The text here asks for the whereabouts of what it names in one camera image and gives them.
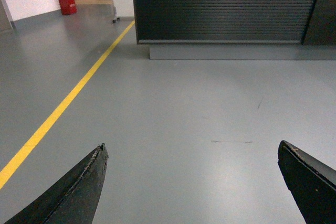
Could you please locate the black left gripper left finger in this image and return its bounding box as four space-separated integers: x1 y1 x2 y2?
6 143 109 223

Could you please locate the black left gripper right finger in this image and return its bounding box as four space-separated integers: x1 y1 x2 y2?
278 141 335 223

